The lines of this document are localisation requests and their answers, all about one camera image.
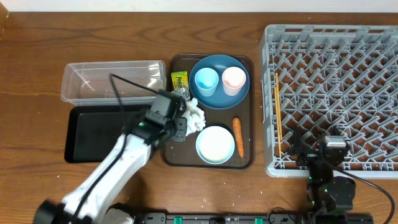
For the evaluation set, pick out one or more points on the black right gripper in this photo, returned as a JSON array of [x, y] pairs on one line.
[[307, 155]]

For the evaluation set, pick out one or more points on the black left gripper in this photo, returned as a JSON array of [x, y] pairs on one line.
[[183, 137]]

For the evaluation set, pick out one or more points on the white tissue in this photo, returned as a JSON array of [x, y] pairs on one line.
[[195, 117]]

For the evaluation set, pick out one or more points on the yellow green snack wrapper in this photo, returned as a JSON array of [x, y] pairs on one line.
[[180, 84]]

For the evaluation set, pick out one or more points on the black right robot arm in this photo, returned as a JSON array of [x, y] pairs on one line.
[[332, 196]]

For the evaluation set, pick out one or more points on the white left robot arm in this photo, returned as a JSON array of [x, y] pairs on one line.
[[89, 202]]

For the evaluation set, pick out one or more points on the grey dishwasher rack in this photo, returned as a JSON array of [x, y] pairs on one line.
[[331, 75]]

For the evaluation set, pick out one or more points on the light blue bowl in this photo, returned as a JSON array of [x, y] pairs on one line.
[[215, 145]]

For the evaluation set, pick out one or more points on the dark blue plate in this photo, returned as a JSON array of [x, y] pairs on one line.
[[219, 81]]

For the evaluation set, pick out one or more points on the light blue cup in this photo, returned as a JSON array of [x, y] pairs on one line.
[[206, 80]]

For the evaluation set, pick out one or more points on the orange carrot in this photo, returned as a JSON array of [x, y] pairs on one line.
[[237, 129]]

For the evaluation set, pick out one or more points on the brown serving tray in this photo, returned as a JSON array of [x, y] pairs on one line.
[[184, 154]]

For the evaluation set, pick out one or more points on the wooden chopstick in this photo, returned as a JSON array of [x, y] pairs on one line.
[[279, 144], [277, 107]]

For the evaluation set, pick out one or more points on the pink cup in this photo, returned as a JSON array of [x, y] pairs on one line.
[[233, 79]]

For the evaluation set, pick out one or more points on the black tray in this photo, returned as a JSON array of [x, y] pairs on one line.
[[92, 133]]

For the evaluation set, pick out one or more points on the clear plastic bin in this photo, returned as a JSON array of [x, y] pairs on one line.
[[97, 83]]

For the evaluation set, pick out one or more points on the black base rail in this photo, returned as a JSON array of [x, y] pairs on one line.
[[162, 218]]

